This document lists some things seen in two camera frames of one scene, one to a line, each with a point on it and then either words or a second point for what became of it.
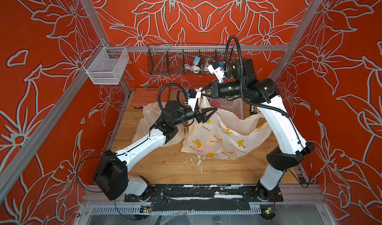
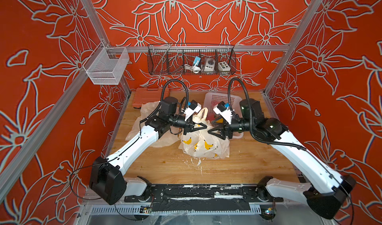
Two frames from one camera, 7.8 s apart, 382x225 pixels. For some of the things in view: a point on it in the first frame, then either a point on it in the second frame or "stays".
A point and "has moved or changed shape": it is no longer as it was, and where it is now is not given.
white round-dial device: x=207 y=61 stays
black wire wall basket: x=183 y=59 stays
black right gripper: x=215 y=89 → x=226 y=126
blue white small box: x=196 y=61 stays
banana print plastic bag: x=223 y=135 has moved or changed shape
